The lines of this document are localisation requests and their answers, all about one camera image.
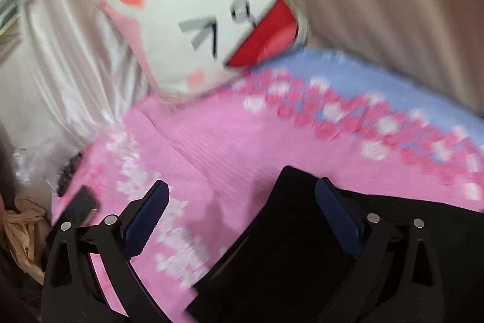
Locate black comb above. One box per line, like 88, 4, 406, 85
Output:
55, 153, 84, 195

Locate black pants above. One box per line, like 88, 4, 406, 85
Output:
185, 166, 484, 323

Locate black phone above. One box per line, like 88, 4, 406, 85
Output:
58, 185, 101, 230

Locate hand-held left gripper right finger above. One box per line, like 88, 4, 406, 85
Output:
315, 176, 445, 323

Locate white cat face pillow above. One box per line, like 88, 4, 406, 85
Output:
94, 0, 311, 105

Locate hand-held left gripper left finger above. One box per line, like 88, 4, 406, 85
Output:
41, 179, 171, 323

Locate pink floral bedsheet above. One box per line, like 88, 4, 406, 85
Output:
49, 47, 484, 323

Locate brown paper bag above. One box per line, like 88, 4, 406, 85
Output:
2, 194, 51, 284

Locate beige curtain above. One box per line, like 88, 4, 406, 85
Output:
157, 0, 484, 119

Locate white satin curtain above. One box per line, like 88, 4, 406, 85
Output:
0, 0, 167, 172

